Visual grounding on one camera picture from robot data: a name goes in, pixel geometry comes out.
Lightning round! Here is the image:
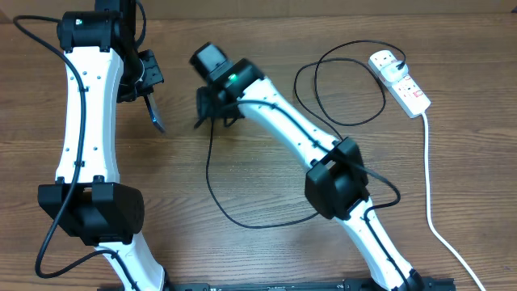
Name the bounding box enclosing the black smartphone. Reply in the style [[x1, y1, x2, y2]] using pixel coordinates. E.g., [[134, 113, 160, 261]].
[[144, 94, 166, 133]]

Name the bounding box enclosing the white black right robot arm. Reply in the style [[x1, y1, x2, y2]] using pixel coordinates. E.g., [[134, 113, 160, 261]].
[[190, 43, 425, 290]]

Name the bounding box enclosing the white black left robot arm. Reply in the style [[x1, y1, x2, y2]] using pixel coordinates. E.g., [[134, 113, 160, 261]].
[[38, 1, 170, 290]]

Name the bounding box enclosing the white charger adapter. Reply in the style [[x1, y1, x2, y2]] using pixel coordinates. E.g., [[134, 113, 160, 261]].
[[380, 62, 409, 86]]

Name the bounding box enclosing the white power strip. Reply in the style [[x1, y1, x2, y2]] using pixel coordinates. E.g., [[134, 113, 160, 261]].
[[368, 50, 431, 118]]

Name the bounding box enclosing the white power strip cord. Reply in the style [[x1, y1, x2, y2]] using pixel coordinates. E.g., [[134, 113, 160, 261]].
[[420, 112, 488, 291]]

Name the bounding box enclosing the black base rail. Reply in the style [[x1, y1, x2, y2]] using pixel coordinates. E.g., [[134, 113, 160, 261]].
[[165, 277, 456, 291]]

